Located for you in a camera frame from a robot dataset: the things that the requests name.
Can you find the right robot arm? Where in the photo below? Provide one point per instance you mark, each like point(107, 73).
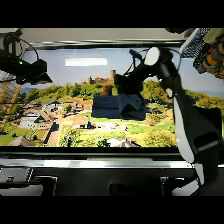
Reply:
point(186, 110)

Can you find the heap of clothes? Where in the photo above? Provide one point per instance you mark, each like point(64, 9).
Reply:
point(213, 58)

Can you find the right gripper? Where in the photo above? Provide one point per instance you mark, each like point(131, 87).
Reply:
point(128, 84)

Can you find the checked garment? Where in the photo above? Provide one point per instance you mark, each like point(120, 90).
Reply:
point(195, 43)

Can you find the dark blue garment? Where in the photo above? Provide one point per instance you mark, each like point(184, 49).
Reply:
point(106, 106)

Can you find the silver frame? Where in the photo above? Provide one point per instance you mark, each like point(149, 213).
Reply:
point(100, 163)

